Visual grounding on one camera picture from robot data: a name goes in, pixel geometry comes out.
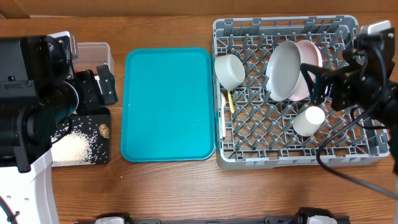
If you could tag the yellow plastic spoon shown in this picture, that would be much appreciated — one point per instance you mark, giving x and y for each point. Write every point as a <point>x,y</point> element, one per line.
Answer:
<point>230,101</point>

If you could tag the white paper cup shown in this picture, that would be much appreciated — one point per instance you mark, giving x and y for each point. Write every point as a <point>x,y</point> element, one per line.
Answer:
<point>309,121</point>

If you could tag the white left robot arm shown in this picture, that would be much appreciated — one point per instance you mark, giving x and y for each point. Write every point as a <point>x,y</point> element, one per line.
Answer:
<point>28,197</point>

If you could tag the brown food scrap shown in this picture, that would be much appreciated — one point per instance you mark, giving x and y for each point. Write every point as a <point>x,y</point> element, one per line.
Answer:
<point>104,131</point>

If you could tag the large pinkish white plate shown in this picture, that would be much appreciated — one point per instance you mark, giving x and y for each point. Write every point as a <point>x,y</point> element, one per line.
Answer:
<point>310,55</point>

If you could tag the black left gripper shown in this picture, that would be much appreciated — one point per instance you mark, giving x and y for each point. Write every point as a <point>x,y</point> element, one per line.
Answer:
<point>85,82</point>

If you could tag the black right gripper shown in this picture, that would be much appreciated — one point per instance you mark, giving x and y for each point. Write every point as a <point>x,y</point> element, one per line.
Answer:
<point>335,79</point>

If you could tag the grey plastic dishwasher rack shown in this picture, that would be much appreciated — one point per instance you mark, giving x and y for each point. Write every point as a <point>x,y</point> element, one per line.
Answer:
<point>260,134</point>

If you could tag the grey bowl of rice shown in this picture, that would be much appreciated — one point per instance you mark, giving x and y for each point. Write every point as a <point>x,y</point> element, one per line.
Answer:
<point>229,71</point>

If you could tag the teal serving tray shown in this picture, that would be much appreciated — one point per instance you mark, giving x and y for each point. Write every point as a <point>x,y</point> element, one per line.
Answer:
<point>168,108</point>

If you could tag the clear plastic bin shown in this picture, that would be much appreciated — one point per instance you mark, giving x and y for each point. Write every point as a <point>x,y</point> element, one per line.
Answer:
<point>93,54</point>

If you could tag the small grey plate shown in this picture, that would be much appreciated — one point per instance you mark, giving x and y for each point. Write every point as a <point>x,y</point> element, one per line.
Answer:
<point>283,71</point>

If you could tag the black plastic tray bin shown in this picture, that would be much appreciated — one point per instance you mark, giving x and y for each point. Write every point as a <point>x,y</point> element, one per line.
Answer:
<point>89,124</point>

